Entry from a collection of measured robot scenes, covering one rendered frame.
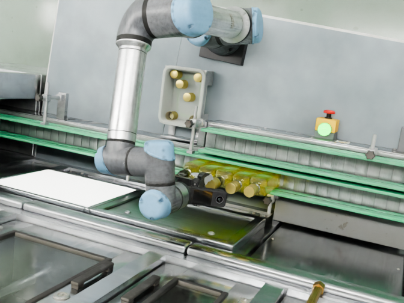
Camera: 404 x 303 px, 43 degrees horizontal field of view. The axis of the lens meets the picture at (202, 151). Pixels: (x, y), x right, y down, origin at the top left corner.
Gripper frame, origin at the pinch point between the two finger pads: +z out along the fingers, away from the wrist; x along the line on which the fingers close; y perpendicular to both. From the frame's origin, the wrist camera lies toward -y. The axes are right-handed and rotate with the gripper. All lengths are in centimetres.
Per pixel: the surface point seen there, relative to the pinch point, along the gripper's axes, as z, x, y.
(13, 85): 26, -15, 102
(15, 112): 30, -4, 103
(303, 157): 29.7, -9.2, -21.0
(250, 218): 16.6, 12.3, -9.4
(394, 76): 43, -41, -44
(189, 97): 36, -22, 27
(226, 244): -14.2, 11.8, -12.1
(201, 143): 29.2, -7.1, 16.3
